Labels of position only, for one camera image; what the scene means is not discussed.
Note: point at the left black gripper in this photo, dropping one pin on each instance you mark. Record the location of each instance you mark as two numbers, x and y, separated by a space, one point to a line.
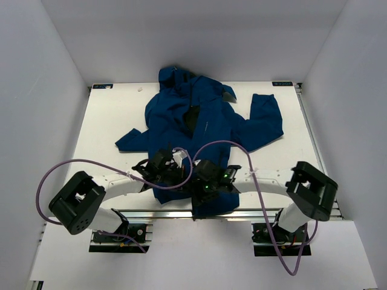
180 172

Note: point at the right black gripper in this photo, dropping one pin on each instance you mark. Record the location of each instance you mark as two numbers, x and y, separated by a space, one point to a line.
196 186

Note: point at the blue zip jacket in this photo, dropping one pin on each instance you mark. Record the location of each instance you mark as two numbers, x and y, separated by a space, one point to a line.
193 112

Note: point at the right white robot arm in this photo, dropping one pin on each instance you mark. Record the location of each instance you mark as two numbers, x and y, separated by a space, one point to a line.
311 191

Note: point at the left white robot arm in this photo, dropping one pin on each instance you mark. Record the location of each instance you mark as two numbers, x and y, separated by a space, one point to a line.
77 206

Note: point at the left blue table label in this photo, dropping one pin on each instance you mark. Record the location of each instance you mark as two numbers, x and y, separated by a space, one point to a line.
102 86

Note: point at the blue table label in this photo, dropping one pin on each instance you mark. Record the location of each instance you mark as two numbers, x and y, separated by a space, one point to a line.
102 86
282 83

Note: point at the right blue table label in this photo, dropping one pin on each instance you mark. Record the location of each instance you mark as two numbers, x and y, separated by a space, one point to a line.
282 83

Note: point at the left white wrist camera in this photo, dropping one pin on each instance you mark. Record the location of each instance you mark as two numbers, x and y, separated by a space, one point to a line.
179 155

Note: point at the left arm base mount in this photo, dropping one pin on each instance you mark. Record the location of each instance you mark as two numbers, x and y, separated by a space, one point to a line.
137 239

